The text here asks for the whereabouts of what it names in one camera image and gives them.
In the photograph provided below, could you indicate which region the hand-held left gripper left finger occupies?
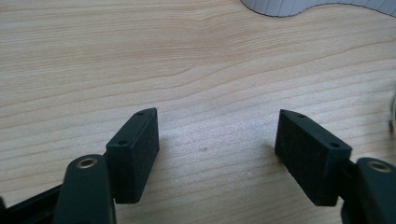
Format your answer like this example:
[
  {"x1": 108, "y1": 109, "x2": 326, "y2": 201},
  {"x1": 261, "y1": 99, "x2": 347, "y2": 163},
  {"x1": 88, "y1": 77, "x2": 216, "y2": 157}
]
[{"x1": 106, "y1": 107, "x2": 161, "y2": 204}]

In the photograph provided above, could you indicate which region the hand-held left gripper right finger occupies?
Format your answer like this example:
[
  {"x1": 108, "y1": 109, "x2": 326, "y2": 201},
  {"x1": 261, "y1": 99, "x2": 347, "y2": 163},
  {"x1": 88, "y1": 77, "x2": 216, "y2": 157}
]
[{"x1": 274, "y1": 108, "x2": 353, "y2": 207}]

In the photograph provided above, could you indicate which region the pale object at table edge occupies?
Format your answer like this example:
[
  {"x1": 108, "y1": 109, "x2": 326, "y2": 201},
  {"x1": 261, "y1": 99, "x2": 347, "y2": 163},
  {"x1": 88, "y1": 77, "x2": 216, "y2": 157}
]
[{"x1": 389, "y1": 91, "x2": 396, "y2": 134}]

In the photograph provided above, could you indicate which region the white ribbed cloth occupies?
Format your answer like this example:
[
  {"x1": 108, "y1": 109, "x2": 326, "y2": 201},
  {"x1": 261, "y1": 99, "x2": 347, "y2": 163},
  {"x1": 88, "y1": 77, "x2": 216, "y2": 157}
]
[{"x1": 240, "y1": 0, "x2": 396, "y2": 18}]

